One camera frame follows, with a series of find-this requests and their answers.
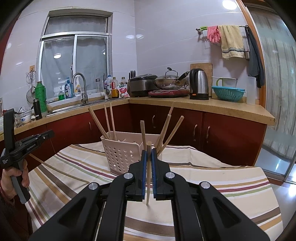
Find wooden chopstick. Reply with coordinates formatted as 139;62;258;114
104;105;112;140
29;154;59;171
154;101;175;149
157;115;184;156
146;141;152;206
110;103;117;141
155;113;172;151
88;107;109;139
140;120;147;151

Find chrome kitchen faucet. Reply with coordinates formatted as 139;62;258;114
71;72;89;104

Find red kitchen cabinets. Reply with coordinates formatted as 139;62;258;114
0;102;268;176

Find person's left hand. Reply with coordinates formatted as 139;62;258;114
1;160;30;201

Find white ceramic bowl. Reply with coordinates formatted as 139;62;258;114
18;114;31;125

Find black thermos flask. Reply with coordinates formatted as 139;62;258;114
33;98;42;120

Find stainless steel sink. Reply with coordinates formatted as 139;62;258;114
46;99;110;117

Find striped tablecloth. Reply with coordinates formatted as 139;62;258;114
24;141;284;241

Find green thermos bottle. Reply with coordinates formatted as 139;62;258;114
35;81;47;116

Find small green soap bottle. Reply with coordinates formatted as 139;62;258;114
58;87;65;100

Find blue detergent bottle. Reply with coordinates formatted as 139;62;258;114
64;77;74;99

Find white cleaner bottle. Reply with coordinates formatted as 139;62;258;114
73;75;81;96

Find pink perforated utensil holder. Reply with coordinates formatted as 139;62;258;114
100;131;163;176

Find cooking oil bottle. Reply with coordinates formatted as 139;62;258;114
111;77;119;98

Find red white seasoning bag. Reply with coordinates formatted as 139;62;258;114
116;84;130;98

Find black rice cooker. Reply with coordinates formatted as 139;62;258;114
127;74;158;97

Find wooden countertop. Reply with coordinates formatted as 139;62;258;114
15;97;275;135

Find knife block with knives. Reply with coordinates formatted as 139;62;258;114
128;70;136;80

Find teal plastic colander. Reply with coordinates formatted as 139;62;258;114
212;86;245;102

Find red induction cooker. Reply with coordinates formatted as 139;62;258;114
149;89;190;98

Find stainless electric kettle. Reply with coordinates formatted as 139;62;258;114
189;68;209;100

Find white enamel pot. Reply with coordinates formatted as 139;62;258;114
213;76;237;88

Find steel wok with lid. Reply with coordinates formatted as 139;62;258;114
153;67;190;90

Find translucent plastic cup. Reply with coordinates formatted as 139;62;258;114
246;76;256;105

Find wooden cutting board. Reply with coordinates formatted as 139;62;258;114
190;63;213;98

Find sliding glass door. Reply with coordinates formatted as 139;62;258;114
238;1;295;183

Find hanging wire strainer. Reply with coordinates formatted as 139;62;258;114
26;69;36;104

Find window with aluminium frame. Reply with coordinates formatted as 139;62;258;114
38;9;111;100

